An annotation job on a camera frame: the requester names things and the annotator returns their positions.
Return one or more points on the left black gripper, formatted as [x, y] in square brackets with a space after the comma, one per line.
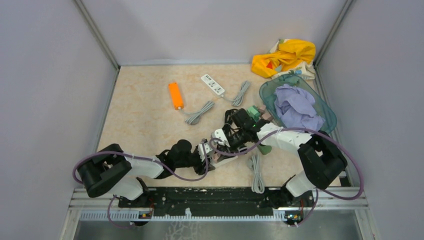
[200, 168]

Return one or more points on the teal plastic basket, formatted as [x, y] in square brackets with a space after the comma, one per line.
[267, 95]

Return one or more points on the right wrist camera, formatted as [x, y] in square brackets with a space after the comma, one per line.
[219, 138]

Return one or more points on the yellow cloth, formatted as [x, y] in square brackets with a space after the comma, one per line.
[287, 56]

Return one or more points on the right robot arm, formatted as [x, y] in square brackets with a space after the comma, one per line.
[320, 157]

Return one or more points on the white power strip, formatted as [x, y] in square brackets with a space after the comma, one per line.
[220, 160]
[213, 85]

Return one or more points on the orange power strip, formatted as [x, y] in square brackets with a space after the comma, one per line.
[176, 96]

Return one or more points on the pink plug orange strip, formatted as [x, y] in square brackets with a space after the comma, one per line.
[267, 116]

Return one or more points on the green power strip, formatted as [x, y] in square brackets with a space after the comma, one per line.
[264, 149]

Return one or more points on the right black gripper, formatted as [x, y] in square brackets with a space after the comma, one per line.
[231, 148]

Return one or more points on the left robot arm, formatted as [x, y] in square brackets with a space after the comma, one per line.
[113, 171]

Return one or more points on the purple cloth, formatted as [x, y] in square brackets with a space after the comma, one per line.
[294, 106]

